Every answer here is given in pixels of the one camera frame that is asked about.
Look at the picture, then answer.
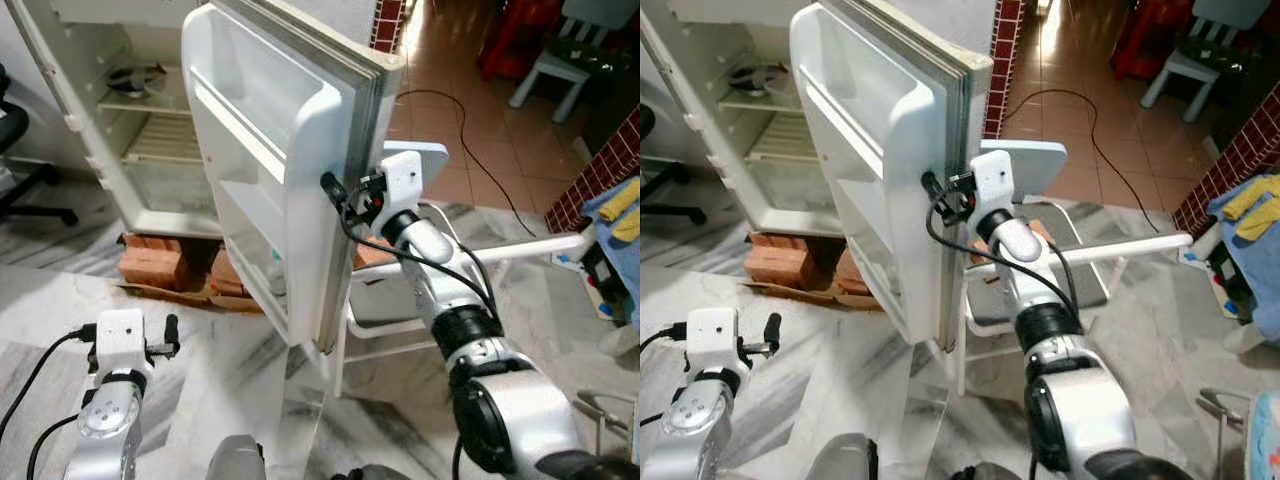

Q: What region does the silver fridge door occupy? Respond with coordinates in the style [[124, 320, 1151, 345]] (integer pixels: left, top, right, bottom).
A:
[[790, 0, 996, 353], [182, 0, 406, 353]]

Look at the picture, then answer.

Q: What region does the light blue child chair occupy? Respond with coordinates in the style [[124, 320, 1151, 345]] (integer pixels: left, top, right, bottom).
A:
[[978, 138, 1067, 206], [510, 0, 641, 123], [1140, 0, 1271, 123], [395, 140, 451, 206]]

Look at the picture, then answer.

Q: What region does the grey left robot leg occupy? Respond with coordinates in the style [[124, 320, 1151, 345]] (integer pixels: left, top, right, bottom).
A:
[[205, 435, 266, 480], [808, 433, 879, 480]]

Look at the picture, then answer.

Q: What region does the red tiled column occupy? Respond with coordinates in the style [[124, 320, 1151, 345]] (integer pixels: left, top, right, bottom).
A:
[[545, 105, 641, 233], [983, 0, 1023, 141], [1172, 110, 1280, 239], [370, 0, 406, 56]]

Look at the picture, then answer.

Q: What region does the blue cloth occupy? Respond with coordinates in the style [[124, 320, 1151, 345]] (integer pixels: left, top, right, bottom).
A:
[[1207, 175, 1280, 346], [580, 175, 641, 326]]

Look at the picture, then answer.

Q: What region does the grey white folding chair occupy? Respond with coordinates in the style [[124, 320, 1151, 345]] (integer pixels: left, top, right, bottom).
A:
[[955, 195, 1196, 396], [330, 200, 601, 396]]

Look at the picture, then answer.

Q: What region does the yellow cloth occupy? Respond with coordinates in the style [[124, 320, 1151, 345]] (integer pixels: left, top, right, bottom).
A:
[[1222, 175, 1280, 241], [598, 178, 641, 243]]

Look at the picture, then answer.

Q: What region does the round grey dish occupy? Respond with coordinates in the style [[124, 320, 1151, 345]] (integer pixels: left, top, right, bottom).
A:
[[728, 62, 791, 99], [105, 62, 166, 99]]

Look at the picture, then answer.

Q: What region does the white sock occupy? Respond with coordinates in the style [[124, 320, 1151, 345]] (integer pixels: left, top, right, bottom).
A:
[[1225, 322, 1280, 353]]

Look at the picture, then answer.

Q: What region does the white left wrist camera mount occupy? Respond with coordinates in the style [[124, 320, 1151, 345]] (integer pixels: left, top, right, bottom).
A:
[[95, 308, 153, 376], [685, 308, 743, 373]]

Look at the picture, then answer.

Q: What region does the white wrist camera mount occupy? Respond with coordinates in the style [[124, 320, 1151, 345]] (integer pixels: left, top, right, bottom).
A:
[[378, 150, 423, 229], [95, 308, 153, 376], [685, 308, 743, 373], [972, 150, 1016, 229]]

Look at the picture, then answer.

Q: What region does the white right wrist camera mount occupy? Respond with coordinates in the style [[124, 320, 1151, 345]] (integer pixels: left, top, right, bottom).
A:
[[972, 150, 1016, 229], [378, 150, 423, 229]]

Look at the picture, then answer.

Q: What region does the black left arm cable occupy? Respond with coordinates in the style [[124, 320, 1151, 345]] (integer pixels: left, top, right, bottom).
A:
[[0, 325, 98, 480], [640, 322, 691, 431]]

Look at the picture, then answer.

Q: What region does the black floor cable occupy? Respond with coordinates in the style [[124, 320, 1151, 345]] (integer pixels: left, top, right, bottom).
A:
[[395, 88, 541, 213], [1005, 88, 1166, 209]]

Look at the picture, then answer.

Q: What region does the white wire fridge shelf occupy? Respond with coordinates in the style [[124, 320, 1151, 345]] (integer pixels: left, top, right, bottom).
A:
[[125, 108, 206, 166], [745, 108, 816, 166]]

